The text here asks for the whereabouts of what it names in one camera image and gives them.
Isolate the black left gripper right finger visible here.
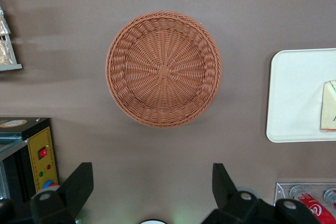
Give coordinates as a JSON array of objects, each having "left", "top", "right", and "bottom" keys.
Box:
[{"left": 202, "top": 163, "right": 259, "bottom": 224}]

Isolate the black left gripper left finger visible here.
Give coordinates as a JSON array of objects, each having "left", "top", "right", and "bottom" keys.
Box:
[{"left": 30, "top": 162, "right": 94, "bottom": 224}]

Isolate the triangle sandwich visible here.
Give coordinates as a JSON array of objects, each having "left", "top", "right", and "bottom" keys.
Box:
[{"left": 319, "top": 79, "right": 336, "bottom": 133}]

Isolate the cream plastic tray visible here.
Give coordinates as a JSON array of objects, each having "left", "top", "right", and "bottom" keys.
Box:
[{"left": 266, "top": 48, "right": 336, "bottom": 143}]

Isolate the round brown wicker basket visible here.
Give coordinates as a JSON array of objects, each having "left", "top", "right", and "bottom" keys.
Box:
[{"left": 105, "top": 10, "right": 224, "bottom": 129}]

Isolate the grey metal snack tray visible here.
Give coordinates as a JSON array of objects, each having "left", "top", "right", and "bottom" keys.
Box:
[{"left": 0, "top": 6, "right": 24, "bottom": 72}]

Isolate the black food warmer cabinet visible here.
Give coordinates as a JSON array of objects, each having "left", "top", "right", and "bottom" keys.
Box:
[{"left": 0, "top": 118, "right": 59, "bottom": 209}]

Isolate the clear acrylic bottle rack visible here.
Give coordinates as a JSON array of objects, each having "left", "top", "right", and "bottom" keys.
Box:
[{"left": 274, "top": 182, "right": 336, "bottom": 224}]

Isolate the clear bag of pastry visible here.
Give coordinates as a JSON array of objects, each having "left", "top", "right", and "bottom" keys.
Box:
[{"left": 0, "top": 39, "right": 14, "bottom": 65}]

